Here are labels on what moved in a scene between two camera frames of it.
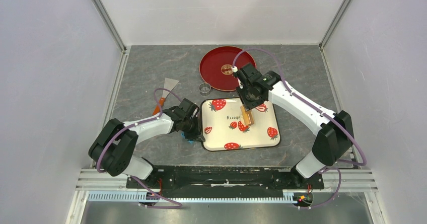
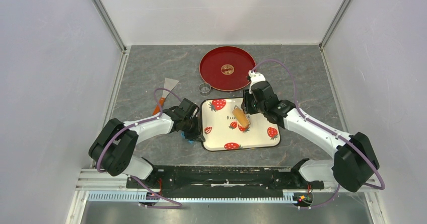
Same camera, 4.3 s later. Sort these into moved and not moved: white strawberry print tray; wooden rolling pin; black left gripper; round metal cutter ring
Moved: wooden rolling pin
Not moved: black left gripper; white strawberry print tray; round metal cutter ring
